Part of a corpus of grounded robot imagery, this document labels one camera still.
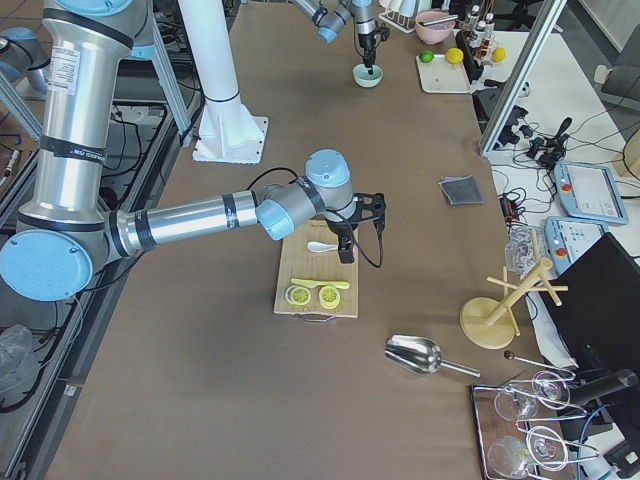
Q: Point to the stacked lemon slice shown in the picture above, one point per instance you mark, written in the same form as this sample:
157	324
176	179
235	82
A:
329	297

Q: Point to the mirror tray with glasses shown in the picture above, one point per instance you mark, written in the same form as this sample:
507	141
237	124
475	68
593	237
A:
518	428

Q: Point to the bamboo cutting board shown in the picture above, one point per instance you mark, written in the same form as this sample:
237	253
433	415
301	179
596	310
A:
297	261

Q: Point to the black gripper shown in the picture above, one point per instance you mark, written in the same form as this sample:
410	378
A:
340	226
367	40

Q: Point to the pink ribbed bowl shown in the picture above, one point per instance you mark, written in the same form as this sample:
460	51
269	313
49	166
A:
433	27

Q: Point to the cream rabbit tray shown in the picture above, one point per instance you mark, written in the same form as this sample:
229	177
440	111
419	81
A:
441	77

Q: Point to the steel scoop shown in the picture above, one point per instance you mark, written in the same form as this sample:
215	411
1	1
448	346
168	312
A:
421	355

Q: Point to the lower teach pendant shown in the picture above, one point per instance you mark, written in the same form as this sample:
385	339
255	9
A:
569	238

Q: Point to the lemon slice near handle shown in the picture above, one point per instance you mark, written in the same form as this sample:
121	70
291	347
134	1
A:
297	295

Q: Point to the green lime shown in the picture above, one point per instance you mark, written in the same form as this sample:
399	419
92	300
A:
426	56

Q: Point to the grey folded cloth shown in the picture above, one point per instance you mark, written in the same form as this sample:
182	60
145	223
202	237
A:
461	191

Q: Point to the wooden mug tree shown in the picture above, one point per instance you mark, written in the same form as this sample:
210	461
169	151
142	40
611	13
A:
490	323

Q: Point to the teach pendant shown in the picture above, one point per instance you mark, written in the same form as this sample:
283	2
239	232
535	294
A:
569	238
589	191

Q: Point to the yellow lemon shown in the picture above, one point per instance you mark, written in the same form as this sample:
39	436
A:
454	56

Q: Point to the aluminium frame post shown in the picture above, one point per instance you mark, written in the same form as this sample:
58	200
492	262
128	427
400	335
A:
542	28

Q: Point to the white ceramic spoon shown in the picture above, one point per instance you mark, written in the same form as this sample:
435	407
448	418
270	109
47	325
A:
321	247

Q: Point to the yellow ball on rack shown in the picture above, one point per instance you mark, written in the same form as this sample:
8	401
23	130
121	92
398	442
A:
498	55

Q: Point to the upper teach pendant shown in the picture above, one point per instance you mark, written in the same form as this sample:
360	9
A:
589	191

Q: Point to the white camera pillar base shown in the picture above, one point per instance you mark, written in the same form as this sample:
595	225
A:
228	132

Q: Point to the black monitor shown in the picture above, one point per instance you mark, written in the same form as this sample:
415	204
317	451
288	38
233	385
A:
598	320

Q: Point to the yellow plastic knife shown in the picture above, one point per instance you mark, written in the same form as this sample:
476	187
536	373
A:
310	283

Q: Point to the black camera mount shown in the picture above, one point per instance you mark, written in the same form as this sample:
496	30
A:
382	33
369	207

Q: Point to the mint green bowl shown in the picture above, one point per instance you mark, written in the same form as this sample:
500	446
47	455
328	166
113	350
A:
367	77

